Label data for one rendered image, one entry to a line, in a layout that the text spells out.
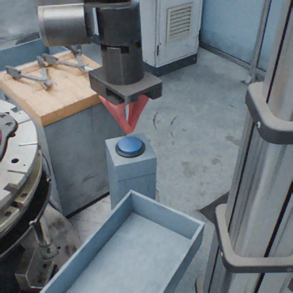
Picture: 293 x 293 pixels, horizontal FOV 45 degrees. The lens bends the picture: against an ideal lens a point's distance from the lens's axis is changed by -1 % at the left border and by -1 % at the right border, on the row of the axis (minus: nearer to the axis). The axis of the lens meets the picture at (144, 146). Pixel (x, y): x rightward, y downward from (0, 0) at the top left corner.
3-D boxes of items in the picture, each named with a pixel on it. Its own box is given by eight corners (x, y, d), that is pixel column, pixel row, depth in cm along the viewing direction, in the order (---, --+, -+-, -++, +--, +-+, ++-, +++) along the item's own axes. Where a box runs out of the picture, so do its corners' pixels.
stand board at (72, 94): (-3, 84, 74) (-6, 74, 73) (74, 58, 84) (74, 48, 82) (42, 127, 63) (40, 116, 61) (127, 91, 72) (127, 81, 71)
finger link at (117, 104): (120, 148, 54) (114, 93, 49) (95, 127, 59) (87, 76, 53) (155, 130, 58) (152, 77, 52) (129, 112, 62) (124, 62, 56)
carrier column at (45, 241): (37, 244, 72) (14, 168, 59) (48, 237, 73) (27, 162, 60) (43, 252, 71) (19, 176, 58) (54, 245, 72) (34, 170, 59)
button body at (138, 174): (121, 258, 72) (114, 165, 56) (112, 231, 77) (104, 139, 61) (154, 249, 74) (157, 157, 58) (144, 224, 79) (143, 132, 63)
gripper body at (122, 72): (127, 108, 48) (122, 56, 43) (87, 82, 54) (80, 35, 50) (164, 92, 51) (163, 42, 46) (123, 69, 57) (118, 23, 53)
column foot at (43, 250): (44, 260, 69) (43, 258, 69) (34, 236, 74) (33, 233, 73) (59, 254, 71) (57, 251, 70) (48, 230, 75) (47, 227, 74)
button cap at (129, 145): (121, 157, 57) (121, 152, 57) (115, 142, 60) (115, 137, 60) (145, 152, 58) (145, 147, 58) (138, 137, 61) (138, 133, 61)
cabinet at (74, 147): (24, 174, 91) (-2, 85, 74) (86, 145, 100) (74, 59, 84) (63, 222, 79) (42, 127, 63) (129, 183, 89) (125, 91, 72)
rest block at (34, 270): (21, 290, 62) (14, 274, 59) (31, 262, 67) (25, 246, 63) (45, 293, 62) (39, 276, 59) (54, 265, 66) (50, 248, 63)
